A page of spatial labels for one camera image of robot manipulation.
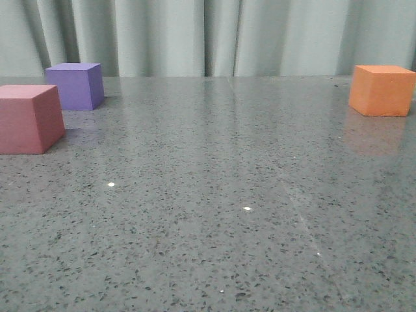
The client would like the orange foam cube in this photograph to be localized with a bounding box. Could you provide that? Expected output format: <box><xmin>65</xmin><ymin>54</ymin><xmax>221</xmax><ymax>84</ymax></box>
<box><xmin>348</xmin><ymin>65</ymin><xmax>415</xmax><ymax>117</ymax></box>

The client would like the grey-green pleated curtain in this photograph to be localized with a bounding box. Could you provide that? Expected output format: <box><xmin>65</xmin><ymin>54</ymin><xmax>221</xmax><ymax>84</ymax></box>
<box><xmin>1</xmin><ymin>1</ymin><xmax>415</xmax><ymax>77</ymax></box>

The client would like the purple foam cube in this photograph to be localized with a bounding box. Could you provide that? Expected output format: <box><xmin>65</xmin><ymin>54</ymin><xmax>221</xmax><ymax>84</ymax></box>
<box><xmin>45</xmin><ymin>62</ymin><xmax>105</xmax><ymax>111</ymax></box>

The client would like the pink foam cube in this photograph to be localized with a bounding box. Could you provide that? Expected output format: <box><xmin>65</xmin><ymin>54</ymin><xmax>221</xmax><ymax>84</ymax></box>
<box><xmin>1</xmin><ymin>84</ymin><xmax>65</xmax><ymax>155</ymax></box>

